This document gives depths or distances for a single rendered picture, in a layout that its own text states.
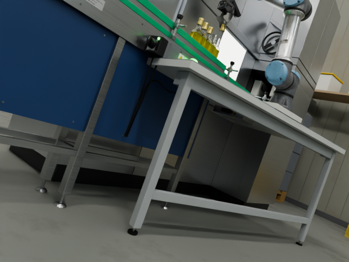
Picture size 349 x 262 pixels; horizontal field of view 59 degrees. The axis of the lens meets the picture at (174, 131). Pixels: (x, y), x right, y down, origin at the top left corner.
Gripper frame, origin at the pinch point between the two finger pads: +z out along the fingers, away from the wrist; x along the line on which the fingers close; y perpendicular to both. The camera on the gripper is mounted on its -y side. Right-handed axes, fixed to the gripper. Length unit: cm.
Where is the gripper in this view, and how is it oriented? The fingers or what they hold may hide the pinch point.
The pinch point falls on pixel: (223, 26)
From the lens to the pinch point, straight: 217.7
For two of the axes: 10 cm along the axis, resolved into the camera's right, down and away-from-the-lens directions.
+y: -7.3, -2.5, -6.3
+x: 5.9, 2.1, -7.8
